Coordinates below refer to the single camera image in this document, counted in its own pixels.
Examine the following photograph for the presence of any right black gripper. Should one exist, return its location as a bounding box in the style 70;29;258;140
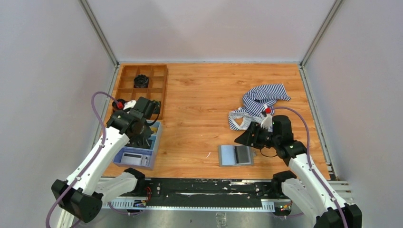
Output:
235;121;279;150

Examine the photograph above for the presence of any grey card holder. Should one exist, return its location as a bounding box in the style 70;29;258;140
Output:
218;145;255;167

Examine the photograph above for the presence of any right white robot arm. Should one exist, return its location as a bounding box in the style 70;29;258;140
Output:
235;115;363;228

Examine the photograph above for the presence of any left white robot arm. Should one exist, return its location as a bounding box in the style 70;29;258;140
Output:
51;97;157;223

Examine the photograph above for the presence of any light blue box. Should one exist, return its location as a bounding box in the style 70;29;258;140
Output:
113;121;163;170

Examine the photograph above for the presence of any blue green rolled belt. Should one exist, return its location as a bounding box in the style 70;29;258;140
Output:
153;100;161;114

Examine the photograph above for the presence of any striped blue white cloth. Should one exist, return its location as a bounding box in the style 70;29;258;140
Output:
228;84;291;131

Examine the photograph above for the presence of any black rolled belt left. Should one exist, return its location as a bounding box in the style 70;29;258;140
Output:
112;99;126;112

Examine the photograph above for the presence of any black rolled belt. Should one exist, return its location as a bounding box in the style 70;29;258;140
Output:
112;99;126;112
134;74;150;88

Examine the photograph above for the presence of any black rolled belt top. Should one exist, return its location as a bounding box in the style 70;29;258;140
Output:
134;74;150;88

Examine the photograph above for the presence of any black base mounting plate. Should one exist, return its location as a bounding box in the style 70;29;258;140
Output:
125;178;294;210

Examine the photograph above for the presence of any wooden compartment tray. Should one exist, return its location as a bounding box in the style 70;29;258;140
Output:
112;64;168;120

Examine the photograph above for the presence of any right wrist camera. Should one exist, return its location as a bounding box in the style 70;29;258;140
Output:
260;114;273;132

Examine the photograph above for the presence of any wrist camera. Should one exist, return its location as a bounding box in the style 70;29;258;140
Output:
260;114;273;132
123;100;136;110

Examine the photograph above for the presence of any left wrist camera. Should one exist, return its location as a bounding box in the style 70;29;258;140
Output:
123;100;136;110

